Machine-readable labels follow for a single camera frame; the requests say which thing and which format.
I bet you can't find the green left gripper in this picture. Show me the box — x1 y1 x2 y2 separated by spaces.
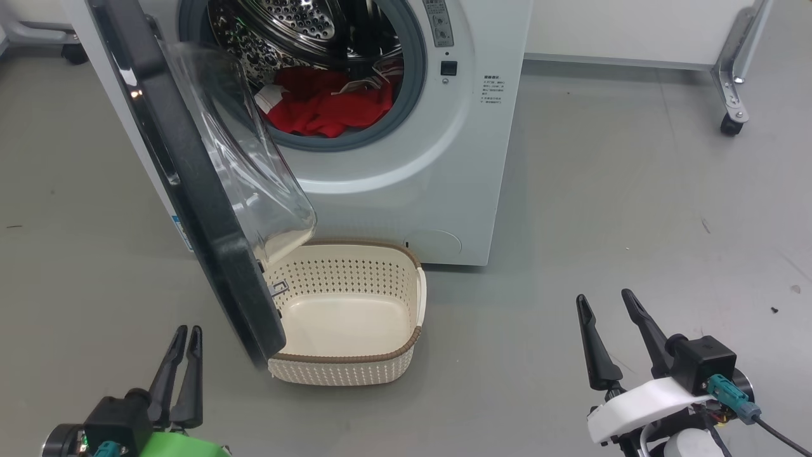
141 326 232 457

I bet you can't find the printed text notice sticker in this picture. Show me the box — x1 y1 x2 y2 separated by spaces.
480 75 505 106

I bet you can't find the black glass washer door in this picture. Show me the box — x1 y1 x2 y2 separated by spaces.
89 0 318 369

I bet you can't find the white front-load washing machine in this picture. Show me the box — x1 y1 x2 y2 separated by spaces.
60 0 534 267

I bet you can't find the grey warning sticker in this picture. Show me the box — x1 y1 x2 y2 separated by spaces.
422 0 455 48

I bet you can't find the red jersey white lettering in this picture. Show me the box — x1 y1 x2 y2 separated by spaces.
256 67 343 137

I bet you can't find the blue energy label sticker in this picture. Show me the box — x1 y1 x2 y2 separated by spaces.
170 215 195 252

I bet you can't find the cream perforated laundry basket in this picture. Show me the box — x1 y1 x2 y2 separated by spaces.
265 238 427 387

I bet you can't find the white partition panel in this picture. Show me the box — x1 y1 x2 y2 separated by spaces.
523 0 759 70

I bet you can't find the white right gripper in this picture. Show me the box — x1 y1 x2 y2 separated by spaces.
576 289 705 457

